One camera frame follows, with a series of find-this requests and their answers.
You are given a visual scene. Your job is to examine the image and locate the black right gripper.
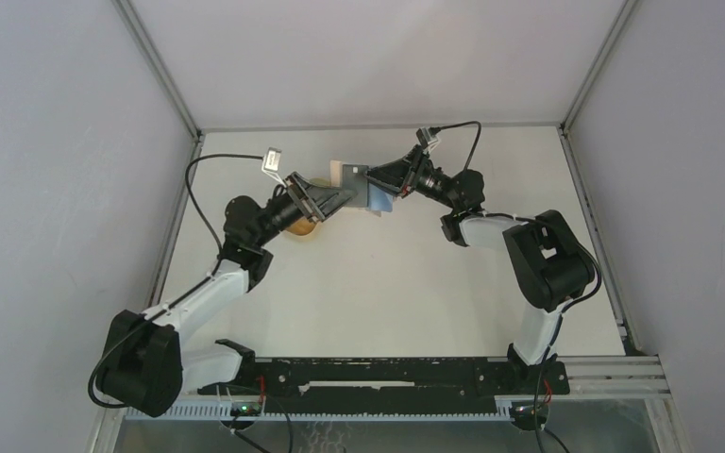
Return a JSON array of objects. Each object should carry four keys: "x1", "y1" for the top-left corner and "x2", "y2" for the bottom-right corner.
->
[{"x1": 364, "y1": 143, "x2": 460, "y2": 210}]

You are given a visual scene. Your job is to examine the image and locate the aluminium frame rail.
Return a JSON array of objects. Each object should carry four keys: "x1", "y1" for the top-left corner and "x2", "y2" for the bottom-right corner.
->
[
  {"x1": 557, "y1": 1, "x2": 643, "y2": 243},
  {"x1": 199, "y1": 120, "x2": 562, "y2": 135},
  {"x1": 115, "y1": 0, "x2": 204, "y2": 270}
]

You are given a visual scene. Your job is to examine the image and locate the aluminium frame rail left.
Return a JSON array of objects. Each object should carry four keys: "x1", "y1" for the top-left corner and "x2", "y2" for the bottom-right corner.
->
[{"x1": 115, "y1": 0, "x2": 204, "y2": 270}]

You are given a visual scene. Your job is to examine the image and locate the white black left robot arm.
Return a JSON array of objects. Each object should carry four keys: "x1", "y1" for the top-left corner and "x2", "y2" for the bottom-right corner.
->
[{"x1": 87, "y1": 172, "x2": 357, "y2": 417}]

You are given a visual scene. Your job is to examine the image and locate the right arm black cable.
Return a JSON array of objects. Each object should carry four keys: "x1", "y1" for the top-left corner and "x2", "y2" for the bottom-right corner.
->
[{"x1": 434, "y1": 121, "x2": 604, "y2": 453}]

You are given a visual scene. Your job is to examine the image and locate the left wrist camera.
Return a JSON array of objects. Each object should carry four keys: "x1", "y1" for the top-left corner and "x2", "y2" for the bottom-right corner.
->
[{"x1": 261, "y1": 147, "x2": 285, "y2": 186}]

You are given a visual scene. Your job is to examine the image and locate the aluminium frame rail back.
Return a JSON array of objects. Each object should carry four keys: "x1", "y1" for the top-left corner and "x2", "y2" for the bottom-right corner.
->
[{"x1": 199, "y1": 120, "x2": 562, "y2": 135}]

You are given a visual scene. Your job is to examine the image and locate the dark credit card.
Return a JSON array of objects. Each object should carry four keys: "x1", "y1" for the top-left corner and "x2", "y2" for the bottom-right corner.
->
[{"x1": 341, "y1": 163, "x2": 369, "y2": 209}]

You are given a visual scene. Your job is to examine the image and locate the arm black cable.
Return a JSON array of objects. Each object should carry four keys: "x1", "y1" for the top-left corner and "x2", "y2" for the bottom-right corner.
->
[
  {"x1": 87, "y1": 153, "x2": 267, "y2": 411},
  {"x1": 434, "y1": 121, "x2": 604, "y2": 453}
]

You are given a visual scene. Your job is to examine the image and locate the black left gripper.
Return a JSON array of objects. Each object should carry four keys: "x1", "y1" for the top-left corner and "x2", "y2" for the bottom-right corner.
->
[{"x1": 253, "y1": 173, "x2": 356, "y2": 248}]

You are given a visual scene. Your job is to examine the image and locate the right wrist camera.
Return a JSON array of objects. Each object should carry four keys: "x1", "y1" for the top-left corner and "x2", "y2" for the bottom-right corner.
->
[{"x1": 416, "y1": 126, "x2": 441, "y2": 154}]

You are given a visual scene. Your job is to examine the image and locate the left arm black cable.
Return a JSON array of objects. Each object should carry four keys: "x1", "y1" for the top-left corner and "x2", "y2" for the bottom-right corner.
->
[{"x1": 87, "y1": 153, "x2": 267, "y2": 411}]

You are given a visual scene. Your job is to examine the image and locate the aluminium frame rail right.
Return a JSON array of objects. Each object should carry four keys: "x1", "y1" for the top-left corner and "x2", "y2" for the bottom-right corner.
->
[{"x1": 557, "y1": 1, "x2": 643, "y2": 243}]

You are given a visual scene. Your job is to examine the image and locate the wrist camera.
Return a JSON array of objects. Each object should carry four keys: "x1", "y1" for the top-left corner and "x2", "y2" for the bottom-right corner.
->
[
  {"x1": 261, "y1": 147, "x2": 285, "y2": 186},
  {"x1": 416, "y1": 126, "x2": 441, "y2": 154}
]

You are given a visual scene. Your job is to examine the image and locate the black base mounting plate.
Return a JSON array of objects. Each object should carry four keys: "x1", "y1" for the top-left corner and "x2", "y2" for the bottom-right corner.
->
[{"x1": 229, "y1": 357, "x2": 571, "y2": 396}]

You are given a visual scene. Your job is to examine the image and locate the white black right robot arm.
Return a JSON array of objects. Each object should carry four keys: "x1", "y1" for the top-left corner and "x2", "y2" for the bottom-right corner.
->
[{"x1": 365, "y1": 145, "x2": 603, "y2": 393}]

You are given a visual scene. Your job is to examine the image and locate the front aluminium rail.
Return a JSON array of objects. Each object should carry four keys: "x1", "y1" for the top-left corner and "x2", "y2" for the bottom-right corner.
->
[{"x1": 103, "y1": 356, "x2": 671, "y2": 401}]

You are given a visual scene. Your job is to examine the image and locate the white slotted cable duct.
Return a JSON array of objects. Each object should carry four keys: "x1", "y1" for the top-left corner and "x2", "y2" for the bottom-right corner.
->
[{"x1": 124, "y1": 400, "x2": 514, "y2": 422}]

